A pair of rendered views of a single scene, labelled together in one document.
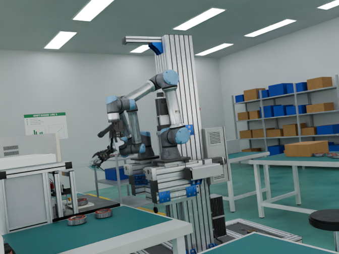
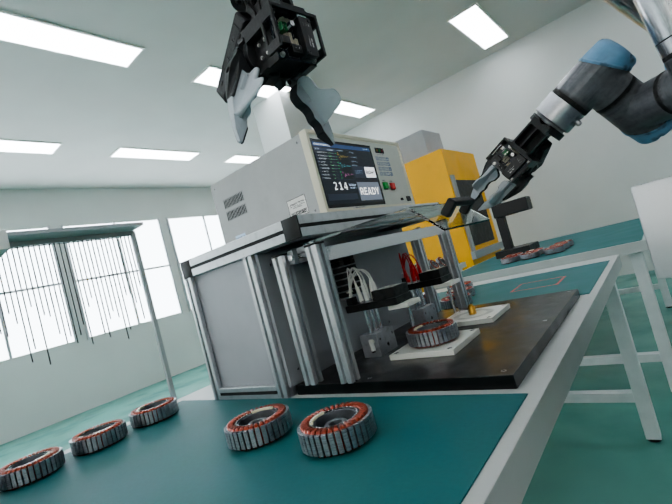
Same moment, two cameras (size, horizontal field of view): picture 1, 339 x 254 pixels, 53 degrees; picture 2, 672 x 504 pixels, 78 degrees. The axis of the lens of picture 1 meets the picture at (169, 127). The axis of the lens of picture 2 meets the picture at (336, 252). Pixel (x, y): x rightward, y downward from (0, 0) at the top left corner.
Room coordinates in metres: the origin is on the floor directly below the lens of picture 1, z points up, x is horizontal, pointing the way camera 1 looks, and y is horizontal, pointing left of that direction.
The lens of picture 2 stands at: (2.03, -0.13, 0.99)
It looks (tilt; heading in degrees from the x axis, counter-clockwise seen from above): 2 degrees up; 73
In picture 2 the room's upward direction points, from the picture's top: 15 degrees counter-clockwise
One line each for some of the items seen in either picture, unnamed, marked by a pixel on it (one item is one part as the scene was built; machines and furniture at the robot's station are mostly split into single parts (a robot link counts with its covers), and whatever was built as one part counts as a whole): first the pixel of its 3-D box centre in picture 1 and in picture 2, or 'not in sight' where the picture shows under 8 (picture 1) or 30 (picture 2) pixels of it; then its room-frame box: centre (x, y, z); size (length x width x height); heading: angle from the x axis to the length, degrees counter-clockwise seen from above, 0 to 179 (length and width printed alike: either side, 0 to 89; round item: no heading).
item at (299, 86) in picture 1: (300, 87); not in sight; (7.92, -3.14, 1.89); 0.42 x 0.42 x 0.21; 32
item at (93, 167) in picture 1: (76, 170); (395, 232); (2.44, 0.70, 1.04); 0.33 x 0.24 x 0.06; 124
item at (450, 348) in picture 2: (80, 205); (435, 344); (2.46, 0.70, 0.78); 0.15 x 0.15 x 0.01; 34
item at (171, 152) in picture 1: (170, 151); not in sight; (2.57, 0.01, 1.09); 0.15 x 0.15 x 0.10
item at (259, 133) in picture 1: (264, 132); not in sight; (8.94, -2.46, 0.89); 0.42 x 0.40 x 0.22; 36
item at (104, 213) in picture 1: (103, 213); (336, 427); (2.15, 0.48, 0.77); 0.11 x 0.11 x 0.04
